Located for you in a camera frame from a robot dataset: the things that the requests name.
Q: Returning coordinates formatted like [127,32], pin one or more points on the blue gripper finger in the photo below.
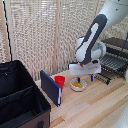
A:
[79,80]
[92,78]

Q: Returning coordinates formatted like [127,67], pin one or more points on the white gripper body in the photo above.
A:
[85,69]

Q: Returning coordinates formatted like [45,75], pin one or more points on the white bowl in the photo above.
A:
[78,89]

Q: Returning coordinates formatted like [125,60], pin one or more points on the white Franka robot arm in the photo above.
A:
[100,26]

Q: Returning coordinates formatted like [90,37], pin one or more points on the black toaster oven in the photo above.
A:
[116,42]

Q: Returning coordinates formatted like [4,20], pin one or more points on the yellow food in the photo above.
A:
[77,85]

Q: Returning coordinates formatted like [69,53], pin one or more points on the red plastic cup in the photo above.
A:
[60,81]

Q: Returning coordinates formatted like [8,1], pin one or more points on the dark blue book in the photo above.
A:
[50,87]

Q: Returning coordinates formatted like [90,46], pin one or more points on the black fabric storage box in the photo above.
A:
[20,96]

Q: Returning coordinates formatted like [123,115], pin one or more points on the bamboo blind screen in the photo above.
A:
[33,33]

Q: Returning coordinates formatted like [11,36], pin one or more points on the thin black pole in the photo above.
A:
[8,36]

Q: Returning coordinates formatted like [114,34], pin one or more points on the wooden screen post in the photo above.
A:
[57,36]

